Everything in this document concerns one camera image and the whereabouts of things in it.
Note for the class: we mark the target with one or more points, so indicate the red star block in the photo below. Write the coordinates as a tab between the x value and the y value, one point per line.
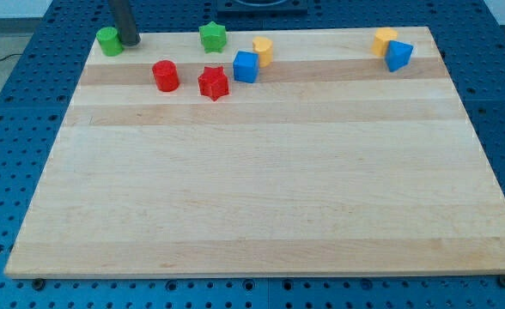
213	83

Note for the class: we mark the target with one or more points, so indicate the blue cube block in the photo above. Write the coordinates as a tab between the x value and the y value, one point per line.
246	66

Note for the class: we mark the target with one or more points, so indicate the green star block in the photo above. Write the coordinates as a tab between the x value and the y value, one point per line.
213	37

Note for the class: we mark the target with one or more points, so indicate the light wooden board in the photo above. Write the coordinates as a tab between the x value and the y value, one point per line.
328	165

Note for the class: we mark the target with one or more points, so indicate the yellow heart block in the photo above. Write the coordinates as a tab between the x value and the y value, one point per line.
264	48

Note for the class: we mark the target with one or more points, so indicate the red cylinder block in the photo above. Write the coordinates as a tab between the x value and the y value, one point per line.
166	75

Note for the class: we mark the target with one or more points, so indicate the yellow cylinder block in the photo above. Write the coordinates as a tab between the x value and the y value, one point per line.
382	37

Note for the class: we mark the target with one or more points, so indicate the blue triangular prism block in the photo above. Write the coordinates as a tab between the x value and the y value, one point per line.
398	55

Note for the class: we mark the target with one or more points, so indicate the green cylinder block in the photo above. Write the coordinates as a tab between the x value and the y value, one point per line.
108	39

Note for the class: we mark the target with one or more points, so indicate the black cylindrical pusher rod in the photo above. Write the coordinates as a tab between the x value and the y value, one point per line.
125	22

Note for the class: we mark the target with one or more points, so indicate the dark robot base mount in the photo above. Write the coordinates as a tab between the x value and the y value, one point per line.
227	7

